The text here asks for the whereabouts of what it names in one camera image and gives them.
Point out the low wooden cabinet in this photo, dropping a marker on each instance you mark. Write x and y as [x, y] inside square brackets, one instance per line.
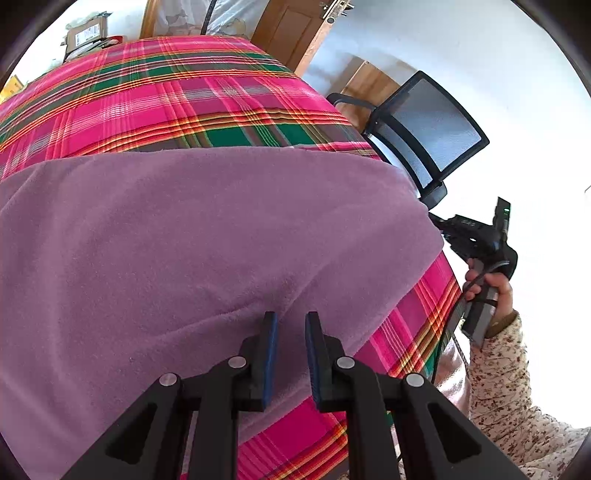
[369, 81]

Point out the yellow paper bag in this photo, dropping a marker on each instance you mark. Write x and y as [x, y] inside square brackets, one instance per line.
[11, 87]

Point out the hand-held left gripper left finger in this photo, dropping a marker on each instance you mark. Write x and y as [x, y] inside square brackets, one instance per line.
[270, 364]

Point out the pinkish satin quilt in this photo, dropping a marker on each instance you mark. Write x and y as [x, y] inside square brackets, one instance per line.
[455, 378]

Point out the purple fleece garment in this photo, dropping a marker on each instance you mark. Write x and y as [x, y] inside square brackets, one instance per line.
[207, 240]

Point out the white floral mosquito net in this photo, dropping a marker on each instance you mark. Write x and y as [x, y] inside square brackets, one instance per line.
[231, 14]

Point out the cardboard box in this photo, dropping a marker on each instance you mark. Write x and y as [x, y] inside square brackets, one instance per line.
[85, 34]

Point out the person's right hand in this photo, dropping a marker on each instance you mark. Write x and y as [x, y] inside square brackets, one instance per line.
[503, 295]

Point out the red gift bag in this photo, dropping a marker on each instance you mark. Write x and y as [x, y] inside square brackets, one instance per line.
[117, 40]

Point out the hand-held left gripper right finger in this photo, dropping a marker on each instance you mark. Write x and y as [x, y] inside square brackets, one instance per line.
[313, 364]

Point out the wooden door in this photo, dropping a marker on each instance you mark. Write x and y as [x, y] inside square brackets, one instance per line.
[286, 32]

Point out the person's right forearm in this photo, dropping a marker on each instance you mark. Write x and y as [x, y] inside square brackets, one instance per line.
[503, 383]

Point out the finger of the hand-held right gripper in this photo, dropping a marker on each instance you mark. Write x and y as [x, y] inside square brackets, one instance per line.
[464, 244]
[461, 224]

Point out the wooden door frame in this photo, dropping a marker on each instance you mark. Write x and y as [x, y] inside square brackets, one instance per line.
[148, 21]

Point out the black mesh office chair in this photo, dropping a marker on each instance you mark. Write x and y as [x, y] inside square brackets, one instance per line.
[434, 124]

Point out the pink plaid bed sheet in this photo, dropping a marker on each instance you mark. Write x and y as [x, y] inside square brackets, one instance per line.
[161, 92]

